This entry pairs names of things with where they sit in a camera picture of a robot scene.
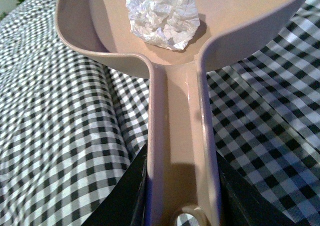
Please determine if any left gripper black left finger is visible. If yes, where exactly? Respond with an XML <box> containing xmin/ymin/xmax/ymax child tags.
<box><xmin>83</xmin><ymin>145</ymin><xmax>147</xmax><ymax>225</ymax></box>

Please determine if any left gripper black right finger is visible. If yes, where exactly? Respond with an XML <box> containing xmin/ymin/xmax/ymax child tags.
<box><xmin>217</xmin><ymin>152</ymin><xmax>313</xmax><ymax>225</ymax></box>

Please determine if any beige plastic dustpan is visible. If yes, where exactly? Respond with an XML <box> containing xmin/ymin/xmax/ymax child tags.
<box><xmin>55</xmin><ymin>0</ymin><xmax>306</xmax><ymax>225</ymax></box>

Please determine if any white paper ball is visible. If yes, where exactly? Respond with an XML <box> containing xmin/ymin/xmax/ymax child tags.
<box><xmin>125</xmin><ymin>0</ymin><xmax>200</xmax><ymax>51</ymax></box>

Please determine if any black white checkered bed sheet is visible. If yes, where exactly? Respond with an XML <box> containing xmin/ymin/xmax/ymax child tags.
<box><xmin>0</xmin><ymin>0</ymin><xmax>320</xmax><ymax>225</ymax></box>

